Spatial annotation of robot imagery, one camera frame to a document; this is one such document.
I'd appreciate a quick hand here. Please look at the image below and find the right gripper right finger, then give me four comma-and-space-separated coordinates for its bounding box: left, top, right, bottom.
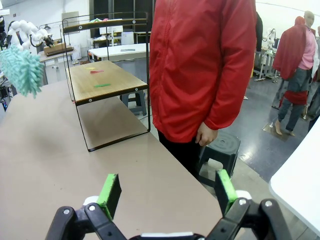
207, 169, 293, 240

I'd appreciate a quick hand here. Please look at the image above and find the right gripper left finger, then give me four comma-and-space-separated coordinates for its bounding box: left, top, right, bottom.
44, 173, 131, 240

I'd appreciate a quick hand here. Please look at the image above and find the black-frame two-tier wooden shelf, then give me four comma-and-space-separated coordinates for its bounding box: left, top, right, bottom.
61, 11, 152, 153

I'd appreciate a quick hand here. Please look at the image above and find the teal microfibre duster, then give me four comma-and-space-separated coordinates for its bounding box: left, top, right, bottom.
0, 45, 45, 99

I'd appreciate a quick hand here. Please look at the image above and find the person's left forearm red sleeve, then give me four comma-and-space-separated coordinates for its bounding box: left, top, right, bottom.
203, 57, 258, 131

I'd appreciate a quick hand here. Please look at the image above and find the person's left hand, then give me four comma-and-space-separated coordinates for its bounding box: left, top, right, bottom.
195, 122, 219, 147

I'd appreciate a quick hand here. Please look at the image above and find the dark plastic stool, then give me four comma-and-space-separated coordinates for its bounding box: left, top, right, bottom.
197, 132, 241, 196

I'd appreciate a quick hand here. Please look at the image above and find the white side table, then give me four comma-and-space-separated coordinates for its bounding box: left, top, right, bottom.
268, 119, 320, 240

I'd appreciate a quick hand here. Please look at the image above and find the grey plastic stool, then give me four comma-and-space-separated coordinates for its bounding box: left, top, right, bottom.
119, 90, 148, 116

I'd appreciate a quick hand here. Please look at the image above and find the person in red jacket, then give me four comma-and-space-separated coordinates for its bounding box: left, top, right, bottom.
149, 0, 258, 181

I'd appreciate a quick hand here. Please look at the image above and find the white background table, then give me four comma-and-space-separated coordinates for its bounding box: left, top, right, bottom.
87, 42, 151, 63

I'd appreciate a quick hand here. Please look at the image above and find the wooden crate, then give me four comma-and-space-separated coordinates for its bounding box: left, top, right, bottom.
43, 42, 67, 56

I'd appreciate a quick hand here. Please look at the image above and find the mannequin with red hood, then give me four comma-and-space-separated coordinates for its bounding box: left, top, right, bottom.
271, 10, 317, 137

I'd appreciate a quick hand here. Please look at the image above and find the mannequin in black clothes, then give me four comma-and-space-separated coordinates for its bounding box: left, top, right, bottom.
255, 11, 264, 52

